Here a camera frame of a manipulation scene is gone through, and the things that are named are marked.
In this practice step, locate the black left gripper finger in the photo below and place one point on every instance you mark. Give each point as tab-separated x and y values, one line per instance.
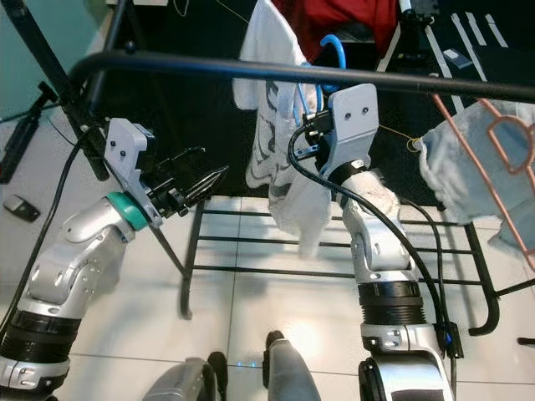
188	159
205	189

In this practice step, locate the blue plastic hanger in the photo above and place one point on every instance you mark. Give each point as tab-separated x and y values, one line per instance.
343	54

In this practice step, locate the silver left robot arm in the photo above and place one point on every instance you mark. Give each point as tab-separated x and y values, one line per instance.
67	276

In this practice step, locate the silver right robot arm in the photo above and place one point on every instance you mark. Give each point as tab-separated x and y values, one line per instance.
389	259

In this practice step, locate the rose gold metal hanger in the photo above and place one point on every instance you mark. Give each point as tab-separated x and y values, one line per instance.
468	153

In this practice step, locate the black rug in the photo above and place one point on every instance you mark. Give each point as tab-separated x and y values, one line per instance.
201	117

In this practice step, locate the black metal clothes rack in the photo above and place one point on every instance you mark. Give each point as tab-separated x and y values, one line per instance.
192	61

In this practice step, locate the red cloth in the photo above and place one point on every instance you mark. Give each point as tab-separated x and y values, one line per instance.
343	15

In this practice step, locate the small black remote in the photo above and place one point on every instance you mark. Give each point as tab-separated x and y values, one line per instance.
27	208

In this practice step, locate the black tripod stick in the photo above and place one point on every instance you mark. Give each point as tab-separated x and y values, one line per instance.
29	134

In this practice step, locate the light denim garment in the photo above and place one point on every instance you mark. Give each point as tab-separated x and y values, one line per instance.
468	184

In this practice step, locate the small grey box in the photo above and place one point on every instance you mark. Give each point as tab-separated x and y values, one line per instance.
458	58

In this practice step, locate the grey ottoman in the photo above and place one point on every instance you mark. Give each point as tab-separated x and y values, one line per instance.
17	238

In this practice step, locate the black and white device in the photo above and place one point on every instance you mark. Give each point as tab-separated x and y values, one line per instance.
422	12

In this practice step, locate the white cabinet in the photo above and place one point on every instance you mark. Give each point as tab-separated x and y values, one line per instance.
134	2

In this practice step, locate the robot left leg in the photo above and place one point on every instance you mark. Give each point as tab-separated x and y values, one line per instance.
184	380

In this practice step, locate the robot leg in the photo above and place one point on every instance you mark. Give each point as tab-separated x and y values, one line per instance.
292	372
184	380

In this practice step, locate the robot right leg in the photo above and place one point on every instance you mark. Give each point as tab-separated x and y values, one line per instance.
292	372

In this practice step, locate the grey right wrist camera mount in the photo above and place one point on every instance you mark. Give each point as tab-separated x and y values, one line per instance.
353	125

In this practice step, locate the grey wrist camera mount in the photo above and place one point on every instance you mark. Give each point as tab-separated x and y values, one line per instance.
353	125
129	163

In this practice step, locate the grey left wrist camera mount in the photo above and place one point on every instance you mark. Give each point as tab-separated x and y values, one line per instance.
129	163

